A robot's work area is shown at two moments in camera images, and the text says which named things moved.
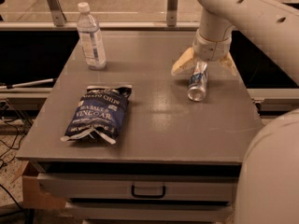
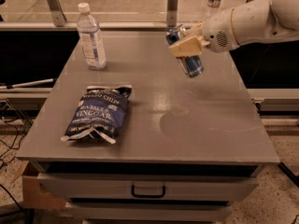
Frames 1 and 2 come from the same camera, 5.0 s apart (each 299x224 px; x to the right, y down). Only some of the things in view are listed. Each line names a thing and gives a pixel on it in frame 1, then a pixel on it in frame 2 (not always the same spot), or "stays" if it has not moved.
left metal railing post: [55, 5] stays
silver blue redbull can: [196, 89] to [192, 63]
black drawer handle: [148, 196] stays
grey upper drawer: [140, 187] stays
